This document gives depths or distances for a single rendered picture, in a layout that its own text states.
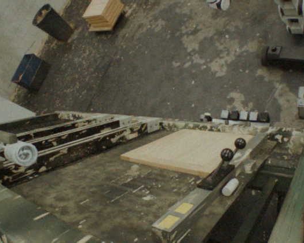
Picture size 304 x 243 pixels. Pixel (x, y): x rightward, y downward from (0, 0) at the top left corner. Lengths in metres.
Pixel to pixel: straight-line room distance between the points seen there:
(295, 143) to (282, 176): 0.34
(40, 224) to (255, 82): 2.36
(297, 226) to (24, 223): 0.56
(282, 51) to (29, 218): 2.35
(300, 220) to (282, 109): 1.88
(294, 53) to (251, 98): 0.55
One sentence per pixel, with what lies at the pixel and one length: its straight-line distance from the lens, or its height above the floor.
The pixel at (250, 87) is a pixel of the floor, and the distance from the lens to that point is 2.61.
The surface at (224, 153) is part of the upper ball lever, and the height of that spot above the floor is 1.55.
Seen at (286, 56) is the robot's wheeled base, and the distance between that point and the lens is 2.50.
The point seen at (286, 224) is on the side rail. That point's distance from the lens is 0.61.
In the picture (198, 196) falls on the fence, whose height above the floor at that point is 1.55.
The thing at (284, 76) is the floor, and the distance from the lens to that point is 2.61.
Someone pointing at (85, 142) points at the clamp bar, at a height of 1.42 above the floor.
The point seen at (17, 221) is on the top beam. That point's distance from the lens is 0.59.
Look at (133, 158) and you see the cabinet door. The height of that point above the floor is 1.36.
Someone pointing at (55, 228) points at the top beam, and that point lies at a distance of 0.53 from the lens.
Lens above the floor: 2.21
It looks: 50 degrees down
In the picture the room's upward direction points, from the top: 54 degrees counter-clockwise
